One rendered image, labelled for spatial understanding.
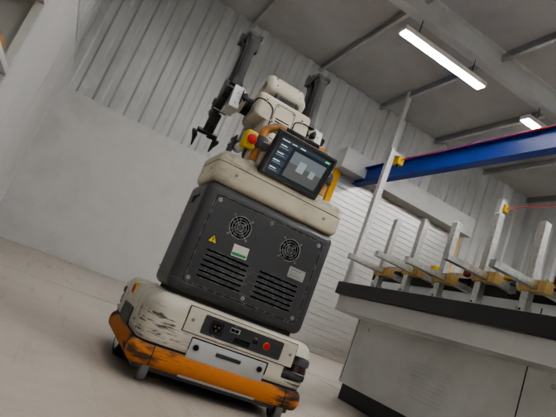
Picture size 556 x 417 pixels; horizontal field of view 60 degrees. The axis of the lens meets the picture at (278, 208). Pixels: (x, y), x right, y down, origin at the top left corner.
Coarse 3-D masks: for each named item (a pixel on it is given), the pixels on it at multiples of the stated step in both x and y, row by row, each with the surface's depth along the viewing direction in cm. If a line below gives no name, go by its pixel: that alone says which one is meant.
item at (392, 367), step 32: (384, 288) 311; (416, 288) 285; (448, 288) 263; (352, 352) 311; (384, 352) 286; (416, 352) 263; (448, 352) 244; (352, 384) 298; (384, 384) 275; (416, 384) 254; (448, 384) 236; (480, 384) 221; (512, 384) 207; (544, 384) 195; (384, 416) 267; (416, 416) 245; (448, 416) 228; (480, 416) 214; (512, 416) 201; (544, 416) 190
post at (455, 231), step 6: (456, 222) 248; (456, 228) 246; (450, 234) 247; (456, 234) 246; (450, 240) 245; (456, 240) 245; (450, 246) 244; (450, 252) 243; (444, 264) 242; (450, 264) 243; (444, 270) 241; (438, 282) 240; (438, 288) 239
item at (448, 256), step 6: (444, 252) 208; (444, 258) 207; (450, 258) 206; (456, 258) 207; (456, 264) 208; (462, 264) 208; (468, 264) 210; (468, 270) 210; (474, 270) 211; (480, 270) 212; (480, 276) 213; (486, 276) 214; (504, 282) 218; (504, 288) 218; (510, 288) 219; (510, 294) 221
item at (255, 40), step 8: (248, 32) 244; (248, 40) 241; (256, 40) 242; (248, 48) 239; (248, 56) 238; (240, 64) 235; (248, 64) 237; (240, 72) 234; (232, 80) 231; (240, 80) 233; (224, 88) 227
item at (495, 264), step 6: (492, 264) 183; (498, 264) 183; (504, 264) 184; (498, 270) 184; (504, 270) 184; (510, 270) 185; (510, 276) 187; (516, 276) 186; (522, 276) 188; (522, 282) 189; (528, 282) 189; (534, 282) 190; (534, 288) 190
